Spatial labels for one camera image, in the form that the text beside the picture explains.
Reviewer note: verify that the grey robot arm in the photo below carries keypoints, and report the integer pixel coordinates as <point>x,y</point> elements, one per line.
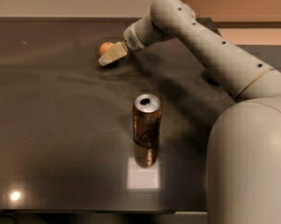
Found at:
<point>243,163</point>

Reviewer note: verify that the grey side table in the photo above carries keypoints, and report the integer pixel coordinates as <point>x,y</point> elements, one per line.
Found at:
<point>271,54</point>

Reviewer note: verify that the gold soda can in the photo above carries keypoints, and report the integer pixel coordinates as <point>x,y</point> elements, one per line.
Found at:
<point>147,116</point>

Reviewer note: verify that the orange fruit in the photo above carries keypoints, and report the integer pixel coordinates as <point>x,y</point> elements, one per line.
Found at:
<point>105,47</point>

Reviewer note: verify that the red apple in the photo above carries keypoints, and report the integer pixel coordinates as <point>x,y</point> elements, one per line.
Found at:
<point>212,79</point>

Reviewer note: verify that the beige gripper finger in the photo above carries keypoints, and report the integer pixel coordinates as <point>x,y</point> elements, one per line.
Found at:
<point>116,52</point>

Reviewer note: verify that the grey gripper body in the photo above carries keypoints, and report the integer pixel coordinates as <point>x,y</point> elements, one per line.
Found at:
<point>131,41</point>

